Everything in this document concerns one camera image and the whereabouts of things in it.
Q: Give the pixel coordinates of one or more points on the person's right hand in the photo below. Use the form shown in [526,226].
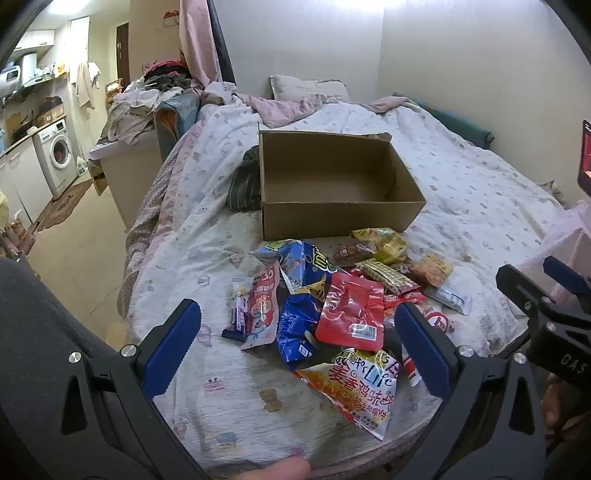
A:
[558,406]

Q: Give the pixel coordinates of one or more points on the white kitchen appliance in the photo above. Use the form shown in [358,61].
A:
[10,76]

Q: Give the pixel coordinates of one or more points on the dark striped cloth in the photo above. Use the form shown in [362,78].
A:
[244,184]

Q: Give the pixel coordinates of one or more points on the white snack bar packet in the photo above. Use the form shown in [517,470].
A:
[448,298]

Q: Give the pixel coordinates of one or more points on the brown patterned rug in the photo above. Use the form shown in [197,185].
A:
[64,207]

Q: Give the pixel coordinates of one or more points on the white packet with red circle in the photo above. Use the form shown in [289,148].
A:
[439,321]

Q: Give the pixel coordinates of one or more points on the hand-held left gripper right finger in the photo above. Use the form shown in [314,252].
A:
[422,353]

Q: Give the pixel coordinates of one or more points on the white washing machine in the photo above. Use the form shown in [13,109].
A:
[57,154]

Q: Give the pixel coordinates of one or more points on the large red snack packet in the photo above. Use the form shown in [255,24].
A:
[351,304]

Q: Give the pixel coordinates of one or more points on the teal cushion with orange side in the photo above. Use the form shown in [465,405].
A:
[178,120]

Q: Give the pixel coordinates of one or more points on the long teal cushion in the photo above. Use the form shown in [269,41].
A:
[452,122]

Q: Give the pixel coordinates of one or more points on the pale pink cloth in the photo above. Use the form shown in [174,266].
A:
[563,235]

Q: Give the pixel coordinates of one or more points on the hanging beige towel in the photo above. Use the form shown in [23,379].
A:
[85,83]

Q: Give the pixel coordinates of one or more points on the orange snack packet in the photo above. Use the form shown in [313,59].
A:
[431,270]

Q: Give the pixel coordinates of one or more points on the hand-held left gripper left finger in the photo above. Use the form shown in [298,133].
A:
[171,350]

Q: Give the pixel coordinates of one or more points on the white kitchen cabinet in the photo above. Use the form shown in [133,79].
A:
[23,184]

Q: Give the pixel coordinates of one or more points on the pink hanging curtain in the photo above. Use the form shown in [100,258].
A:
[196,41]

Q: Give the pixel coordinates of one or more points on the pile of clothes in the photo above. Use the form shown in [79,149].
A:
[138,106]

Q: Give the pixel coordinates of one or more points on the blue chips bag yellow print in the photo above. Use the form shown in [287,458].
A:
[295,263]

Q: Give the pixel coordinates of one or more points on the yellow green snack packet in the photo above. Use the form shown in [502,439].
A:
[387,242]

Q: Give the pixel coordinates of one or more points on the white red strip packet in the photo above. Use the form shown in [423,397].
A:
[408,367]

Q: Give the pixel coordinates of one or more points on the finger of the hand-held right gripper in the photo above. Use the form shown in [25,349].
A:
[563,274]
[526,288]

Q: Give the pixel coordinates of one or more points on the small red snack packet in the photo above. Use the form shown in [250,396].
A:
[402,300]

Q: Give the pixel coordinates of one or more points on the yellow striped snack packet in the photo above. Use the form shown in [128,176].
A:
[383,275]

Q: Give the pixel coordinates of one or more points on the large orange white snack bag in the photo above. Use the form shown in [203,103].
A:
[355,392]

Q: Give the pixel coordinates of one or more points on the brown cardboard box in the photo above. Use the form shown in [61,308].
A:
[323,184]

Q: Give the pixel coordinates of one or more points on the pink white snack packet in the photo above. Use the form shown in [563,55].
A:
[264,304]

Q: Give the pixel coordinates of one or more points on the plain blue snack bag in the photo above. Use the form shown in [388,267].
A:
[295,325]

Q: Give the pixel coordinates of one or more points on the dark wooden door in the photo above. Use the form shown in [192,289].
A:
[123,55]

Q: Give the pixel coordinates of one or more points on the grey white pillow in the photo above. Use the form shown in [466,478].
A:
[304,87]

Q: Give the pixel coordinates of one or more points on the pink blanket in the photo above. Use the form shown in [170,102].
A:
[286,110]

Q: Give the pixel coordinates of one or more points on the person's left hand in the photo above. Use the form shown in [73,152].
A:
[277,470]

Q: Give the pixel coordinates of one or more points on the white side table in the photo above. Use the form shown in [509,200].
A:
[134,175]

